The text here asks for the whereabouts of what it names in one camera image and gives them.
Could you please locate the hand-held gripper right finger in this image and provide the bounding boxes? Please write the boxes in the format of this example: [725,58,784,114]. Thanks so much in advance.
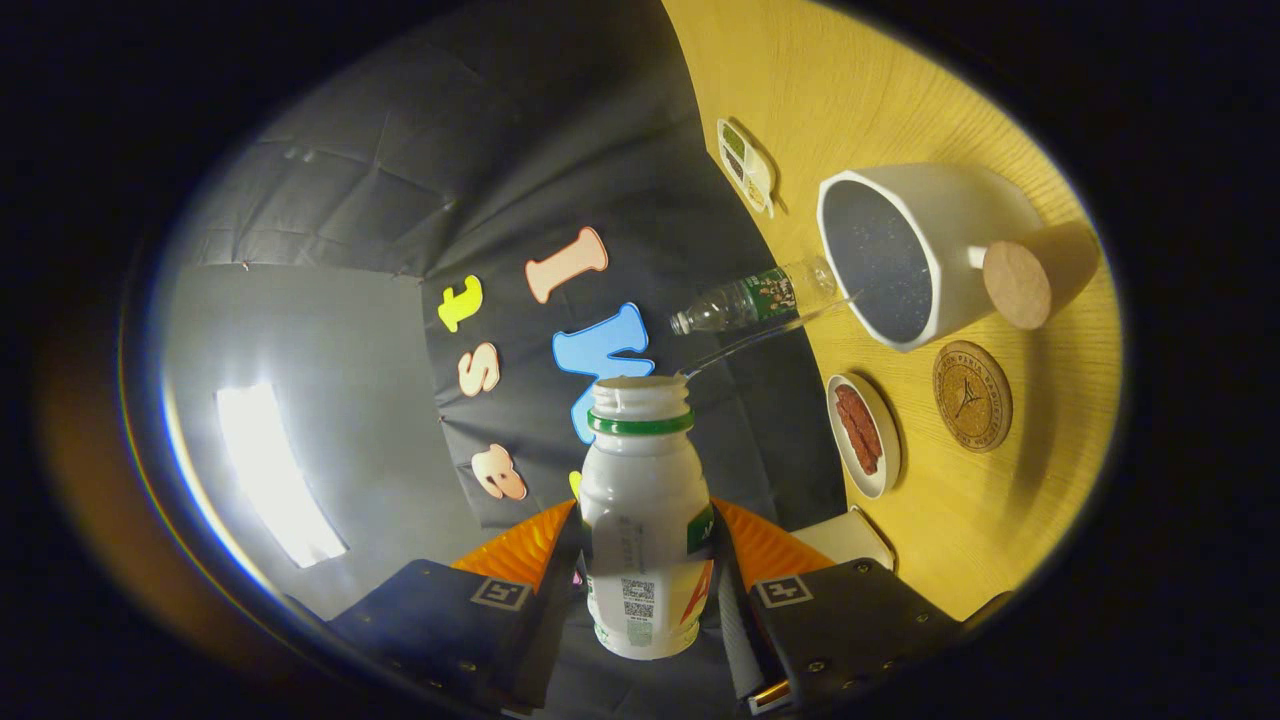
[708,497,963,716]

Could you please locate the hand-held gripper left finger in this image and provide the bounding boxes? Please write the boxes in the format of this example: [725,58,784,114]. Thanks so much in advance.
[330,500,583,716]

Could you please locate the white juice bottle green collar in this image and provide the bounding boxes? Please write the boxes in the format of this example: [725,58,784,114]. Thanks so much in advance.
[578,376,716,661]

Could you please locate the round cork coaster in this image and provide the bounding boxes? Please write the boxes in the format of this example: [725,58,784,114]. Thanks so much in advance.
[932,341,1013,454]

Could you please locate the white cup with wooden handle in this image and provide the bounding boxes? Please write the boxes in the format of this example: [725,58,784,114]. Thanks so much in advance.
[817,163,1101,353]

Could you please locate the clear plastic water bottle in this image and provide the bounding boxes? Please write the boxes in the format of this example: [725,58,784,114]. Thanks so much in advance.
[669,256,839,336]

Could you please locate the cream toaster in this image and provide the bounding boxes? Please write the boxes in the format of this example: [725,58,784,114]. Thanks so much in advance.
[790,505,896,573]

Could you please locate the grey oval plate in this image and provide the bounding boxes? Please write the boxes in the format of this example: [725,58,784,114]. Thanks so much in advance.
[826,374,902,499]

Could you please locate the red meat slices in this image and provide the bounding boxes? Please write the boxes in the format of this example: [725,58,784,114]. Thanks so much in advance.
[834,385,884,476]

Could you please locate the white divided bean tray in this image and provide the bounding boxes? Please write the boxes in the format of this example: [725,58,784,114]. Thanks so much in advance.
[716,118,778,216]

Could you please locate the black backdrop cloth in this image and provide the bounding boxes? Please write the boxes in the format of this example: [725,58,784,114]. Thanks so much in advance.
[185,0,851,720]

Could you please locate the wooden table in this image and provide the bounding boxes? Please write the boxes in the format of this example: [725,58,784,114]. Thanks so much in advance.
[662,0,1123,621]

